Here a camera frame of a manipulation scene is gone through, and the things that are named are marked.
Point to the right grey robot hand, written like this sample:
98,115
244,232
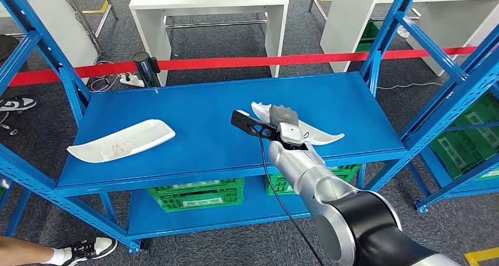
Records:
284,116

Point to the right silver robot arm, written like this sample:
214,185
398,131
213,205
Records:
304,170

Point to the white plastic part with scribble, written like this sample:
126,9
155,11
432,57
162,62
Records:
124,141

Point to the red barrier belt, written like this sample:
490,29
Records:
234,62

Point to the white crumpled paper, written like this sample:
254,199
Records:
403,32

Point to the white power strip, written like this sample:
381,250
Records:
131,80

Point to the black white sneaker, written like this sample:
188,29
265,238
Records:
17,104
89,250

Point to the person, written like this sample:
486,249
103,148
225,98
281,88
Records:
23,250

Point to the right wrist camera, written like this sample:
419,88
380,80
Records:
243,122

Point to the chrome metal frame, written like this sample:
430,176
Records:
109,2
318,7

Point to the black barrier post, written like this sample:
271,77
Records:
146,68

